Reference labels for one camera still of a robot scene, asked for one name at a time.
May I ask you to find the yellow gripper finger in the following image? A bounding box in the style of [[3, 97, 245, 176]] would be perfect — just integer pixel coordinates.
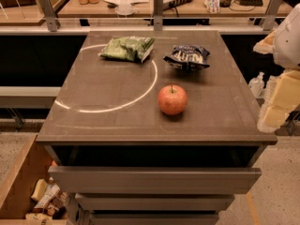
[[257, 69, 300, 133], [253, 30, 277, 54]]

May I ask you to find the red apple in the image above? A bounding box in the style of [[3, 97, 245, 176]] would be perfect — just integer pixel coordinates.
[[157, 84, 188, 115]]

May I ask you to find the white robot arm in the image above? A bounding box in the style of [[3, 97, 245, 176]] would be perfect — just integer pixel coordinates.
[[253, 4, 300, 133]]

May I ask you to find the blue chip bag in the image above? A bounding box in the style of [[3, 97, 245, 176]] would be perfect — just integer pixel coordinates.
[[163, 45, 210, 71]]

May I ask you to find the green jalapeno chip bag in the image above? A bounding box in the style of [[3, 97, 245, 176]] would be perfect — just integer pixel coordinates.
[[98, 36, 155, 63]]

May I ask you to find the yellow snack bag in box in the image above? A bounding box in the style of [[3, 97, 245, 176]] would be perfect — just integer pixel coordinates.
[[31, 179, 48, 203]]

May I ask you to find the clear sanitizer bottle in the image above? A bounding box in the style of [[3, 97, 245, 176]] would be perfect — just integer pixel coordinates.
[[248, 72, 264, 98]]

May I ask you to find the black round container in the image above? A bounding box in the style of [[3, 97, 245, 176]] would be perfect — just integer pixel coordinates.
[[219, 0, 232, 8]]

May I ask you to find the patterned white mug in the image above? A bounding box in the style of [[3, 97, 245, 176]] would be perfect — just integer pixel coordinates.
[[203, 0, 219, 13]]

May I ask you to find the grey power strip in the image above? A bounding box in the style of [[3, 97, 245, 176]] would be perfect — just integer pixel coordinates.
[[163, 0, 193, 10]]

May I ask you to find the grey drawer cabinet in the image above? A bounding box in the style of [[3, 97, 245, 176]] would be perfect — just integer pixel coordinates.
[[37, 31, 277, 225]]

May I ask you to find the white cup on saucer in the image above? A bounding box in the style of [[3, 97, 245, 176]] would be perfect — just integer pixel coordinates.
[[115, 0, 135, 16]]

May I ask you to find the middle drawer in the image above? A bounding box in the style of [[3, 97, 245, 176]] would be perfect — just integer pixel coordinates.
[[75, 193, 234, 211]]

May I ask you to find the top open drawer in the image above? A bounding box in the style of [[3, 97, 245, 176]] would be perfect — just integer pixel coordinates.
[[46, 145, 262, 195]]

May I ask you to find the bottom drawer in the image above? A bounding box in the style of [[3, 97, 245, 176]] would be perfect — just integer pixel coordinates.
[[90, 213, 219, 225]]

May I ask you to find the wooden box with snacks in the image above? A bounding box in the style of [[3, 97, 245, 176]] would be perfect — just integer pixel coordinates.
[[0, 136, 53, 225]]

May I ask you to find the right metal bracket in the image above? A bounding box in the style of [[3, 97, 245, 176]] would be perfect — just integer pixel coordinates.
[[260, 0, 283, 31]]

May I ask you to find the metal bracket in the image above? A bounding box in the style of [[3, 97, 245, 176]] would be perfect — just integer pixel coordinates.
[[260, 0, 283, 31], [38, 0, 60, 32], [153, 0, 163, 31]]

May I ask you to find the middle metal bracket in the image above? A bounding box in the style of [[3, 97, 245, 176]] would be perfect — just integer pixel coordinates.
[[153, 0, 163, 31]]

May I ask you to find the left metal bracket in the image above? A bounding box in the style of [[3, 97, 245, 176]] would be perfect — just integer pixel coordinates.
[[38, 0, 60, 32]]

